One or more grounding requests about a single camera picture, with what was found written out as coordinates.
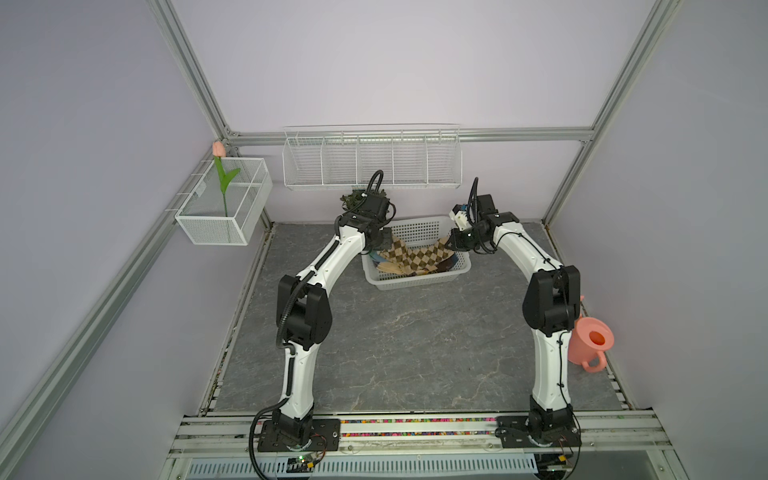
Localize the white plastic perforated basket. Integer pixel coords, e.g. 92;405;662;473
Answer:
362;216;471;291

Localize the tan argyle sock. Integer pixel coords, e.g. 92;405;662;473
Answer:
388;237;456;276
377;240;433;276

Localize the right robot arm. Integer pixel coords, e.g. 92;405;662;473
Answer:
448;179;581;448

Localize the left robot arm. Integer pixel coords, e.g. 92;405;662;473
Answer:
249;169;396;452

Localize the potted green plant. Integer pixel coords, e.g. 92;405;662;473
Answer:
341;189;390;217

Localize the pink watering can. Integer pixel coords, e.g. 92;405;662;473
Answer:
568;307;615;373

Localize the pink artificial tulip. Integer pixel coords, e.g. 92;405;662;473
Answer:
212;141;241;217

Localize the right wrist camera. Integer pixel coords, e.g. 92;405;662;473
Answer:
449;204;473;232

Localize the white wire wall shelf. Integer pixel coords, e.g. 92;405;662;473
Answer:
282;124;463;190

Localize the white mesh wall box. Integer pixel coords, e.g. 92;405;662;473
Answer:
175;157;273;246

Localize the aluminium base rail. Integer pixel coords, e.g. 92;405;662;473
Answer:
168;410;673;458

